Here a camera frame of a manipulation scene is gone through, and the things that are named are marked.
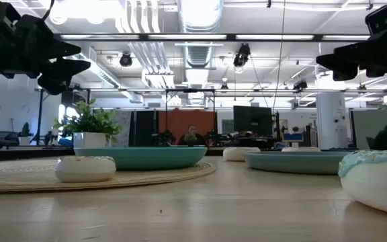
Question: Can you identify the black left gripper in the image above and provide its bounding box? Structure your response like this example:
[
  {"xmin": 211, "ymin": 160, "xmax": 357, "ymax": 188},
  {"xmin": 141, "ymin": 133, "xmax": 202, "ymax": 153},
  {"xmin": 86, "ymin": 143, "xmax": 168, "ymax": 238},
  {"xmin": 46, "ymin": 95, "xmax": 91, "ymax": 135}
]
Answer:
[{"xmin": 0, "ymin": 0, "xmax": 92, "ymax": 96}]

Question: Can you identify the white donut with sprinkles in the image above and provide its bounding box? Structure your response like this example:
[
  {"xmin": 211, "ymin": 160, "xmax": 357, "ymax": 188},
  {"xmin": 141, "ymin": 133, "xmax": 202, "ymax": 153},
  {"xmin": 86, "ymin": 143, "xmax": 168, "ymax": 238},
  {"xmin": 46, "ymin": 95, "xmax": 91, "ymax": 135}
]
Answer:
[{"xmin": 54, "ymin": 155, "xmax": 117, "ymax": 184}]

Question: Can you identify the blue iced donut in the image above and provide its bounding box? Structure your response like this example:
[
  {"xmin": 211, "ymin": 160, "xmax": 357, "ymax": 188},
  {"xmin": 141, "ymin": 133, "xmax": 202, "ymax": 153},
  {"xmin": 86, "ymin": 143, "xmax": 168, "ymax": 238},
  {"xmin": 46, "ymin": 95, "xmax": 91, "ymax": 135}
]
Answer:
[{"xmin": 337, "ymin": 149, "xmax": 387, "ymax": 218}]

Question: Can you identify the plain white donut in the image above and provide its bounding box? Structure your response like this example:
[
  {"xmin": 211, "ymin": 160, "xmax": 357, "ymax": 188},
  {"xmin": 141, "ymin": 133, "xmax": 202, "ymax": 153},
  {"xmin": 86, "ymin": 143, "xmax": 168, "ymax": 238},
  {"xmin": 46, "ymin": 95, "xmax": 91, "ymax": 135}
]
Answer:
[{"xmin": 222, "ymin": 147, "xmax": 261, "ymax": 162}]

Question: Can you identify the white round column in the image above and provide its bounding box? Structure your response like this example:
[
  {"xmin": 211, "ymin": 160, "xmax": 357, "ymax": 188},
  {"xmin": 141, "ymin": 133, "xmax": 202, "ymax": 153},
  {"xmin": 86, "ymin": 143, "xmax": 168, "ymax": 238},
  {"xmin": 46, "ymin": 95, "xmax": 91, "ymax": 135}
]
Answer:
[{"xmin": 316, "ymin": 92, "xmax": 349, "ymax": 151}]

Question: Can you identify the grey partition panel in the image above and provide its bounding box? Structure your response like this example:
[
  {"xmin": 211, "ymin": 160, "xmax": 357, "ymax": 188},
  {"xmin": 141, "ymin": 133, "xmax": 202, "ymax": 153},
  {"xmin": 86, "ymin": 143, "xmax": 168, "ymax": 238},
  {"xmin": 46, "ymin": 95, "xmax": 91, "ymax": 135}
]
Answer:
[{"xmin": 350, "ymin": 109, "xmax": 387, "ymax": 151}]

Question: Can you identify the green plant in white pot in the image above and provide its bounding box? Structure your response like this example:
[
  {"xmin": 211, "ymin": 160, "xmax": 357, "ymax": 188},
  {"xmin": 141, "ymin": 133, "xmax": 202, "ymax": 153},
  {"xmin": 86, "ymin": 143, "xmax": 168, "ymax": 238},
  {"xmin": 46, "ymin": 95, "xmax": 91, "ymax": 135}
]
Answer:
[{"xmin": 52, "ymin": 97, "xmax": 124, "ymax": 149}]

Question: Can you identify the small dark potted plant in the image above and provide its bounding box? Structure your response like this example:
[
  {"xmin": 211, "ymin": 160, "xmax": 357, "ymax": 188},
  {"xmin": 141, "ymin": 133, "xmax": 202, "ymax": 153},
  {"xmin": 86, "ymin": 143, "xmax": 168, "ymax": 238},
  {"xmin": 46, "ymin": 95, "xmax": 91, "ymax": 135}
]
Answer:
[{"xmin": 17, "ymin": 121, "xmax": 33, "ymax": 147}]

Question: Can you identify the blue box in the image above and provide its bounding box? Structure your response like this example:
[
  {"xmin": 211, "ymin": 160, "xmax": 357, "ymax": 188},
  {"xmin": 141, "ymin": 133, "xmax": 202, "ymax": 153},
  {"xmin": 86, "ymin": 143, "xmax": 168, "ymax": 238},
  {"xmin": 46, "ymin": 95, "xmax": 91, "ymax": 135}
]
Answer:
[{"xmin": 283, "ymin": 132, "xmax": 304, "ymax": 143}]

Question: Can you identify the black bench top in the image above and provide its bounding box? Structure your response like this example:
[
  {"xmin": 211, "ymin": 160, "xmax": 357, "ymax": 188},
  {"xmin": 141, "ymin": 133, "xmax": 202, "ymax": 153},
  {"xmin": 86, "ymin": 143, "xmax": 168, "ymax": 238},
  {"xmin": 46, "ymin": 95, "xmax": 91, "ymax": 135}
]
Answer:
[{"xmin": 0, "ymin": 147, "xmax": 75, "ymax": 163}]

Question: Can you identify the black partition panel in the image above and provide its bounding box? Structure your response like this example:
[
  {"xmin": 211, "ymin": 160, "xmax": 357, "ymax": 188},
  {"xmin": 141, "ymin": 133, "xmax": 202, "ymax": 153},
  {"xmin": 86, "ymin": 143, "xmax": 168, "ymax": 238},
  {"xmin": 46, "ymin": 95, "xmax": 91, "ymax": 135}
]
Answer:
[{"xmin": 129, "ymin": 110, "xmax": 159, "ymax": 147}]

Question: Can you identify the black monitor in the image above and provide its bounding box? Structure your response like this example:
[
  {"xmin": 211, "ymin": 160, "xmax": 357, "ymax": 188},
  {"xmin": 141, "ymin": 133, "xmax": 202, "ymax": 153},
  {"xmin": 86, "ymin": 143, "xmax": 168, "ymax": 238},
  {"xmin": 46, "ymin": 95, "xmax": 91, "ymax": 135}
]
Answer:
[{"xmin": 232, "ymin": 105, "xmax": 273, "ymax": 137}]

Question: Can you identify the blue-grey plate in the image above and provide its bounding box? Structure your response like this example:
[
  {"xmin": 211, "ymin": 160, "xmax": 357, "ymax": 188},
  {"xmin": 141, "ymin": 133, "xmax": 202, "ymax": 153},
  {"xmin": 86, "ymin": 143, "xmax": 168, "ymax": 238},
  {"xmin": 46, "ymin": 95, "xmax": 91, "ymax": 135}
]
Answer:
[{"xmin": 245, "ymin": 151, "xmax": 351, "ymax": 175}]

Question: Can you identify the teal bowl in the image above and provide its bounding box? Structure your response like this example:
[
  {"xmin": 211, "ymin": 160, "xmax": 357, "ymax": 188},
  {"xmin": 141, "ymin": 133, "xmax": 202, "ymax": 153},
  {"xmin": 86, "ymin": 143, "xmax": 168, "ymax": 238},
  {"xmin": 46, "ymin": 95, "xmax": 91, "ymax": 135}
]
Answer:
[{"xmin": 73, "ymin": 146, "xmax": 208, "ymax": 171}]

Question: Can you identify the orange partition panel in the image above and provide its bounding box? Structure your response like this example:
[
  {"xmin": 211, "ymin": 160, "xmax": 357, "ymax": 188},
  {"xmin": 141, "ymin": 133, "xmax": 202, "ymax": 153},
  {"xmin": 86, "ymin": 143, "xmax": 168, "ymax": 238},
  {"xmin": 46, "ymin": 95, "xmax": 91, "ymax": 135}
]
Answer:
[{"xmin": 158, "ymin": 109, "xmax": 218, "ymax": 145}]

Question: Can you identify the small green desk plant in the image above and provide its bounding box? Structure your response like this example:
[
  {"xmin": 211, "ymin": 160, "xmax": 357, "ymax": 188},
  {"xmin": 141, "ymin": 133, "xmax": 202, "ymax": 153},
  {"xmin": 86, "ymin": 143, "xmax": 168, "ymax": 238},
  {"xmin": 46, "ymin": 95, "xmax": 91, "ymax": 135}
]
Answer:
[{"xmin": 183, "ymin": 132, "xmax": 200, "ymax": 147}]

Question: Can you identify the round woven straw placemat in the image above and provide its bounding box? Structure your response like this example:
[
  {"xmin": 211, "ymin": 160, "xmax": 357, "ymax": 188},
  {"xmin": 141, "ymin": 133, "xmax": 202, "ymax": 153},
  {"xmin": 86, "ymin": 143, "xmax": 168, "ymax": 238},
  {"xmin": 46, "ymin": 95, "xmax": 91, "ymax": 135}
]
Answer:
[{"xmin": 0, "ymin": 157, "xmax": 217, "ymax": 194}]

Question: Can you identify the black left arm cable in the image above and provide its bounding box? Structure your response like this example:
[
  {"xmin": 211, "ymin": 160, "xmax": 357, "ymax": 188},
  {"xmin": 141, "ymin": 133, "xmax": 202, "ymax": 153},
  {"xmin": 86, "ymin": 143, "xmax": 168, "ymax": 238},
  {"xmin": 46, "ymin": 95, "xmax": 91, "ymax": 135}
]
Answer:
[{"xmin": 41, "ymin": 0, "xmax": 56, "ymax": 22}]

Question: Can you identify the black frame post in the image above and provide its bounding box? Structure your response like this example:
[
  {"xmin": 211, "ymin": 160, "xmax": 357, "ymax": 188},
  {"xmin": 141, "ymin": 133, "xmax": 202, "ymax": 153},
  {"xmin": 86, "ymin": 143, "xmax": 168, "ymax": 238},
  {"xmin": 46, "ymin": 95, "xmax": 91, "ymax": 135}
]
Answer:
[{"xmin": 37, "ymin": 89, "xmax": 45, "ymax": 145}]

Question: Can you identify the thin hanging cable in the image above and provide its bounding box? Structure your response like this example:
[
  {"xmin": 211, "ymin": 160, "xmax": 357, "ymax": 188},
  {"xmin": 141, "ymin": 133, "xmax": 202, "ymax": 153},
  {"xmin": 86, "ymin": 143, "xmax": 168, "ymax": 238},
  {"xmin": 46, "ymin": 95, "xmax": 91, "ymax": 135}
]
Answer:
[{"xmin": 272, "ymin": 0, "xmax": 287, "ymax": 114}]

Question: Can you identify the black horizontal frame bar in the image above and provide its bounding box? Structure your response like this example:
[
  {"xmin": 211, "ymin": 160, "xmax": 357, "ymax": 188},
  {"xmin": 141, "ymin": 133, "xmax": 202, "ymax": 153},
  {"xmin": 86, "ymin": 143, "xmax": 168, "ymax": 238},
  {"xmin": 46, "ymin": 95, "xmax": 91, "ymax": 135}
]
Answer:
[{"xmin": 35, "ymin": 87, "xmax": 387, "ymax": 94}]

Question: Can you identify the overhead frame light bar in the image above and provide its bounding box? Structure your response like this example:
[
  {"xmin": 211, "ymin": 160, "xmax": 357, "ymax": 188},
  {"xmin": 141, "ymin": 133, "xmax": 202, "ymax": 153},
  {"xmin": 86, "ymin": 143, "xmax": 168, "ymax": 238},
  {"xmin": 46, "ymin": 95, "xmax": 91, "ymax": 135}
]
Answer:
[{"xmin": 54, "ymin": 32, "xmax": 372, "ymax": 42}]

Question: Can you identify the silver ventilation duct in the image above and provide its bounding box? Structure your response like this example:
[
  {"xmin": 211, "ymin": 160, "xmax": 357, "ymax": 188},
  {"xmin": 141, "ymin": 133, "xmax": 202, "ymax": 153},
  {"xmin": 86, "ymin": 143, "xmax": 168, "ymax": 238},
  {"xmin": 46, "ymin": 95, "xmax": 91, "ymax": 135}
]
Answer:
[{"xmin": 177, "ymin": 0, "xmax": 224, "ymax": 70}]

